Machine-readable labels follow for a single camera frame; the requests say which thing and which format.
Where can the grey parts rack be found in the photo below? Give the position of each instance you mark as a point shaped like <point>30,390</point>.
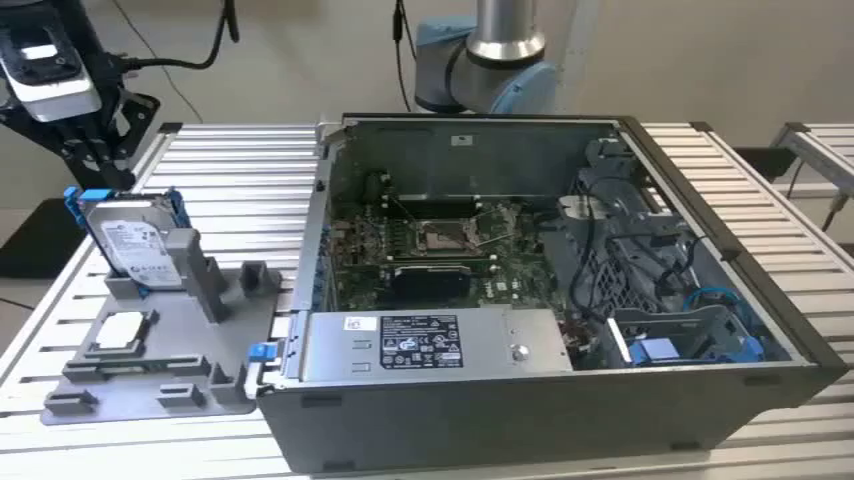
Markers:
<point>166,320</point>

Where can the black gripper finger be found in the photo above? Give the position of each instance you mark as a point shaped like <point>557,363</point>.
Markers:
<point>40,131</point>
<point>138,107</point>

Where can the metal slat side table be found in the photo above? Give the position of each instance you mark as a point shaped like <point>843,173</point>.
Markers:
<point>820,145</point>

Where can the CPU socket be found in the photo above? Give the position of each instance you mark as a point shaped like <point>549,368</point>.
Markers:
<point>443,237</point>

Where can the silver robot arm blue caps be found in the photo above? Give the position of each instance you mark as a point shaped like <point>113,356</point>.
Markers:
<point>487,55</point>

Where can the grey metal drive cage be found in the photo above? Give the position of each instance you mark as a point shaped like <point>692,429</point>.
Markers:
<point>620,235</point>

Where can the black floor stand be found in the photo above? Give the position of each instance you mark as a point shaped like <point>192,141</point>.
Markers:
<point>40,240</point>

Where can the blue case latch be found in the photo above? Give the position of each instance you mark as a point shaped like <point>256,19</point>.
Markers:
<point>260,352</point>

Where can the silver CPU chip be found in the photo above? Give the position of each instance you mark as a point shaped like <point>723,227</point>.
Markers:
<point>120,330</point>

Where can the hard disk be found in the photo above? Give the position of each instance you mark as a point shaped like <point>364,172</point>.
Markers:
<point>129,240</point>

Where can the green motherboard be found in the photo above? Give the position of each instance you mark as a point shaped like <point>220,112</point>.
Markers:
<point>513,285</point>

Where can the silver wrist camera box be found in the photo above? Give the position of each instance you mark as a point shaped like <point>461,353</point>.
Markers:
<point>49,75</point>

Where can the black open PC case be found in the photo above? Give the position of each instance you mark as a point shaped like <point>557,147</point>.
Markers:
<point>500,425</point>

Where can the silver power supply unit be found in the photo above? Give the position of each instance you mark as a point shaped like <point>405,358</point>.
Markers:
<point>433,345</point>

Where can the disk bay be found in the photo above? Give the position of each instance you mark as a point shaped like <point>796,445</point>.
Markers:
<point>673,335</point>

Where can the green RAM stick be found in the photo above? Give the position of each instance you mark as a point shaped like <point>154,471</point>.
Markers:
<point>136,366</point>

